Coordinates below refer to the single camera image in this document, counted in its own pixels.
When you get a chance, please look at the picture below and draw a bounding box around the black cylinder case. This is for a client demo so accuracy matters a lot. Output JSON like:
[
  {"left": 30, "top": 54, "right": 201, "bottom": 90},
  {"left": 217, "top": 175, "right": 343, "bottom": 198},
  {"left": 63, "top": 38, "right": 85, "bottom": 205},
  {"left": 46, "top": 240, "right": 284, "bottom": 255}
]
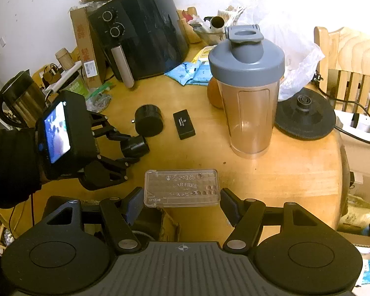
[{"left": 133, "top": 104, "right": 164, "bottom": 137}]

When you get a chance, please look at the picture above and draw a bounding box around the clear plastic case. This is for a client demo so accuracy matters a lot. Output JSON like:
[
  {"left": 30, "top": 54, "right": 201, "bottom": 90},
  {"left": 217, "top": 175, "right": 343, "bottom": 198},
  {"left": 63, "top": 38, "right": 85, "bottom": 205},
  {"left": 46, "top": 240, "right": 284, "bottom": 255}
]
[{"left": 144, "top": 169, "right": 221, "bottom": 208}]

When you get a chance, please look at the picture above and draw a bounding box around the black rectangular case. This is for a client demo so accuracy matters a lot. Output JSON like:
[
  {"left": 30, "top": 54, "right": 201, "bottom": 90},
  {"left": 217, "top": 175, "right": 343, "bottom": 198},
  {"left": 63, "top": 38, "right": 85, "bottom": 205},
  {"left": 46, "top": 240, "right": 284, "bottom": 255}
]
[{"left": 173, "top": 109, "right": 196, "bottom": 140}]

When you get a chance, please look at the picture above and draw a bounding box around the black cube adapter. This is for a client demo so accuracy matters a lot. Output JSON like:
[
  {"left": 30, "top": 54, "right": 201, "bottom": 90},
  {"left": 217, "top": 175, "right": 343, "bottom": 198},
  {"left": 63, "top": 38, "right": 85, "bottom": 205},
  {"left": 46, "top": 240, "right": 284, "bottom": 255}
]
[{"left": 120, "top": 135, "right": 149, "bottom": 158}]

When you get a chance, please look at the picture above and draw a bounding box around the person left hand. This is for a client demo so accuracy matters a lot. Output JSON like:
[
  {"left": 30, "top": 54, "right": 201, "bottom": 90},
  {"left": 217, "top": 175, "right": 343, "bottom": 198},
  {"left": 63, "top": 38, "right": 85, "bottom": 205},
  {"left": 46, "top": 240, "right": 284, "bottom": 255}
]
[{"left": 35, "top": 130, "right": 49, "bottom": 185}]

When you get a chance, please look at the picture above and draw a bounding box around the clear plastic bag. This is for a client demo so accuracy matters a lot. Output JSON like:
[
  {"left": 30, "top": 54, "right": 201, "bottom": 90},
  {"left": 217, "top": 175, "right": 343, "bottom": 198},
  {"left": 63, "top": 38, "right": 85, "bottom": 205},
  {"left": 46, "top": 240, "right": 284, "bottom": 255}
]
[{"left": 85, "top": 92, "right": 112, "bottom": 113}]

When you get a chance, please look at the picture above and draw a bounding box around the brown cardboard box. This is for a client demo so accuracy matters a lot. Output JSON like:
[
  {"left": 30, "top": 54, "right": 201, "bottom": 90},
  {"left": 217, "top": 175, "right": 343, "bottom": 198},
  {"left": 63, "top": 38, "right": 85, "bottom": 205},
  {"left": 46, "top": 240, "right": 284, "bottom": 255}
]
[{"left": 42, "top": 195, "right": 181, "bottom": 243}]

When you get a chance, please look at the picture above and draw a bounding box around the green label can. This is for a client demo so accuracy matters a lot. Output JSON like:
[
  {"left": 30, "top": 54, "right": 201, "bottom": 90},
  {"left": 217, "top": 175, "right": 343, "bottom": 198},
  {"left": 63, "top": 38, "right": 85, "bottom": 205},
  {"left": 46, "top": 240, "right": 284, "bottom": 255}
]
[{"left": 64, "top": 74, "right": 89, "bottom": 98}]

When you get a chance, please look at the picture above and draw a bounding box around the steel electric kettle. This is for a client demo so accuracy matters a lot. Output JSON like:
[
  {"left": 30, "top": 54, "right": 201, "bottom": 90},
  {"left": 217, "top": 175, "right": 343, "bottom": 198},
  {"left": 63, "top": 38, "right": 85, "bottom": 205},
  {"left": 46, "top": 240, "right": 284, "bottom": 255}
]
[{"left": 0, "top": 70, "right": 46, "bottom": 128}]

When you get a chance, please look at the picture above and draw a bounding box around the white power strip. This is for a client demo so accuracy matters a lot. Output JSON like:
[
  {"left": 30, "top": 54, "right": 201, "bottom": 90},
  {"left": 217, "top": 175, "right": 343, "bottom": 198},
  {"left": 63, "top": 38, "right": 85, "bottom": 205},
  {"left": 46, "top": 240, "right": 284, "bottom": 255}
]
[{"left": 42, "top": 61, "right": 82, "bottom": 95}]

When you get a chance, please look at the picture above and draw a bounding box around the black air fryer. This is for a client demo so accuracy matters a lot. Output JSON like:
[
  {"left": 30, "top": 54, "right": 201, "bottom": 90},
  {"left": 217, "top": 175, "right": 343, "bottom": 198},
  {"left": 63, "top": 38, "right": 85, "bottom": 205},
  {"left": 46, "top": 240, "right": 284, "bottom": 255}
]
[{"left": 88, "top": 0, "right": 189, "bottom": 89}]

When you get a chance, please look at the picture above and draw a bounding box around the blue wipes pack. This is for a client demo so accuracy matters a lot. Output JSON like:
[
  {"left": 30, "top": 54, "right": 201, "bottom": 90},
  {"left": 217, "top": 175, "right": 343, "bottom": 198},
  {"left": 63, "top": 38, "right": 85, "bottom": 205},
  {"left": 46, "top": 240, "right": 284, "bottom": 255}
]
[
  {"left": 164, "top": 61, "right": 204, "bottom": 86},
  {"left": 187, "top": 61, "right": 212, "bottom": 86}
]

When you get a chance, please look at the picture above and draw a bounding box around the tall cardboard box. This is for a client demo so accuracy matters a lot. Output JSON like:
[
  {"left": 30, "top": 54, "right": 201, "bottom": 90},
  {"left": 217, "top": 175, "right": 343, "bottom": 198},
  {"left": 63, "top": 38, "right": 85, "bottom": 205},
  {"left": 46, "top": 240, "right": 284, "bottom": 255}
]
[{"left": 70, "top": 7, "right": 106, "bottom": 89}]

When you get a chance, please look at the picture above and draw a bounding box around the black kettle base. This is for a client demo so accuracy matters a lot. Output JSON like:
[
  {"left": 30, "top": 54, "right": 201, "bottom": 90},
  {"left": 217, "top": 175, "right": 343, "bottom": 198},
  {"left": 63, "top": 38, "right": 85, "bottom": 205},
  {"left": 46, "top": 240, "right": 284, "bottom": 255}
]
[{"left": 275, "top": 88, "right": 336, "bottom": 140}]

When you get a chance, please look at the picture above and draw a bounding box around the orange-brown apple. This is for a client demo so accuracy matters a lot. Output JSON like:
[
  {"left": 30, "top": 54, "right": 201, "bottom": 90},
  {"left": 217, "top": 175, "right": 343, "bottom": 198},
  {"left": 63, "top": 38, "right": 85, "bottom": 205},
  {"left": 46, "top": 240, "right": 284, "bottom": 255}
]
[{"left": 207, "top": 77, "right": 223, "bottom": 109}]

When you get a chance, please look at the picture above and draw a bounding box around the yellow wipes pack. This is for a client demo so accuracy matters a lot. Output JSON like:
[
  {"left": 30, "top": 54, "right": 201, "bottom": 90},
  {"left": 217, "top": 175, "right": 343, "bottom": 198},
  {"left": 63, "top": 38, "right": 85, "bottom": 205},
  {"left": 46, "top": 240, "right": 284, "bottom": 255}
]
[{"left": 191, "top": 45, "right": 215, "bottom": 63}]

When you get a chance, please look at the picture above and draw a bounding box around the shaker bottle grey lid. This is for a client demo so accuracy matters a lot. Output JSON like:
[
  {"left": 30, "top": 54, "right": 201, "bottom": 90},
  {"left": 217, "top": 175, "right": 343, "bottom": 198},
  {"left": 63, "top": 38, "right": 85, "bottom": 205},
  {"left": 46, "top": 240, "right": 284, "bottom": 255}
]
[{"left": 208, "top": 25, "right": 285, "bottom": 158}]

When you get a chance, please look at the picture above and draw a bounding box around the glass bowl with clutter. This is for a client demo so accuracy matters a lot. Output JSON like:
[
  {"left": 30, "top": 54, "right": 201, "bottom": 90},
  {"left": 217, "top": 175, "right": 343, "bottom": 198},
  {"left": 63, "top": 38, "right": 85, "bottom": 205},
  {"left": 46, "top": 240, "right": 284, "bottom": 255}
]
[{"left": 187, "top": 5, "right": 245, "bottom": 46}]

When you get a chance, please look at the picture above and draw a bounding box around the white plastic bag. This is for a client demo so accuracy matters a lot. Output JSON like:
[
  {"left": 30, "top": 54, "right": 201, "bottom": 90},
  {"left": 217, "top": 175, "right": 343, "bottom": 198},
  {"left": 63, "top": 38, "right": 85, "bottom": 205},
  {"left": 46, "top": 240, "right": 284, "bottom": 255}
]
[{"left": 278, "top": 43, "right": 325, "bottom": 102}]

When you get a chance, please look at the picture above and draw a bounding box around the wooden chair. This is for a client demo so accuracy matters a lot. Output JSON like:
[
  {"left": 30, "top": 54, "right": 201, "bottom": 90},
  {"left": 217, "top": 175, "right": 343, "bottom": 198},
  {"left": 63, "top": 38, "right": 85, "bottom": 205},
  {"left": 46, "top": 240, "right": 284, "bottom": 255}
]
[{"left": 313, "top": 25, "right": 370, "bottom": 144}]

